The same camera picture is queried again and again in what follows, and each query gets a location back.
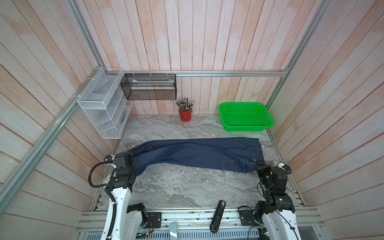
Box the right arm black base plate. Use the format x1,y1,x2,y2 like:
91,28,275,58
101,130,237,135
239,209,259,226

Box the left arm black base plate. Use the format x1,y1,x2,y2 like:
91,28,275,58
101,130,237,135
142,212,162,229

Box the dark blue denim trousers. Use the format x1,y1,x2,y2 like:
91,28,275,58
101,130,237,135
128,138,265,175

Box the white wire mesh shelf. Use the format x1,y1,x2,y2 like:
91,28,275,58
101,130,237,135
78,68,133,139

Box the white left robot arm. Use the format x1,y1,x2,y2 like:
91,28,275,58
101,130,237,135
101,152,147,240

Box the red metal pencil bucket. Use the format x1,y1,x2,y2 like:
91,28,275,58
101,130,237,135
179,109,193,122

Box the black wire mesh basket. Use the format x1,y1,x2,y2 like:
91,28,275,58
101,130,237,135
120,73,177,101

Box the green plastic basket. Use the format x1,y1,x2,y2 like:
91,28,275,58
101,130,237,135
219,102,274,132

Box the aluminium frame rail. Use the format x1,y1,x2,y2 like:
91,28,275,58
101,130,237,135
1,1,327,212

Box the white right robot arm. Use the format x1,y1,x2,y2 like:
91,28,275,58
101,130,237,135
254,161,301,240

